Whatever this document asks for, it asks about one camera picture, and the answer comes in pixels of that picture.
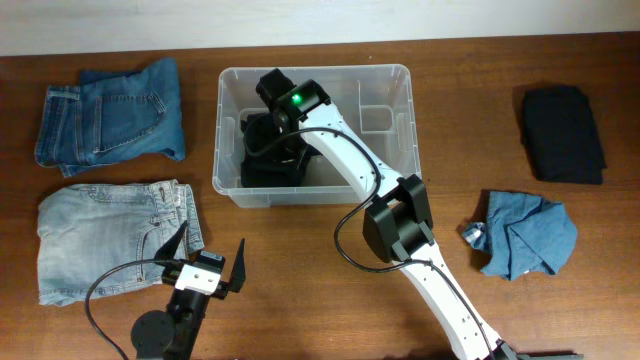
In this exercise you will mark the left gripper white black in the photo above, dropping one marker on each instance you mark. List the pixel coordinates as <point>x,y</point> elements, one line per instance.
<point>220,288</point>

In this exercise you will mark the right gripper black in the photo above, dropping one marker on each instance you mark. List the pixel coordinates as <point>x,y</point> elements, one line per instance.
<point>287,161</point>

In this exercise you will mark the black garment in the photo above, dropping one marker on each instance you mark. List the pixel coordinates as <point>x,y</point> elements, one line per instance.
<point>256,171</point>
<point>561,136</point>

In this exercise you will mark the clear plastic storage bin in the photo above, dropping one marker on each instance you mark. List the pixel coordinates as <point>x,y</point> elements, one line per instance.
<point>372,129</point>

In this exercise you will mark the blue shirt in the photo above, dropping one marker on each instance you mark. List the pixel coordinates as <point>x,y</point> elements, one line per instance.
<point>523,233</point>

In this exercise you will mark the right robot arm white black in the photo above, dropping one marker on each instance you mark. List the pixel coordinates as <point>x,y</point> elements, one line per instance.
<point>397,224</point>

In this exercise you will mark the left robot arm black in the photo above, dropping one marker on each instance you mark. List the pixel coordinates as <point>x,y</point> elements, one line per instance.
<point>171,333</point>

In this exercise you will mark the light blue folded jeans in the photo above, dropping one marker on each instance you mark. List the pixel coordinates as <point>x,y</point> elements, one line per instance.
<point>87,229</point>

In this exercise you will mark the dark blue folded jeans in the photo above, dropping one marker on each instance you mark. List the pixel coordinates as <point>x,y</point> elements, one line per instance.
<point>112,117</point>

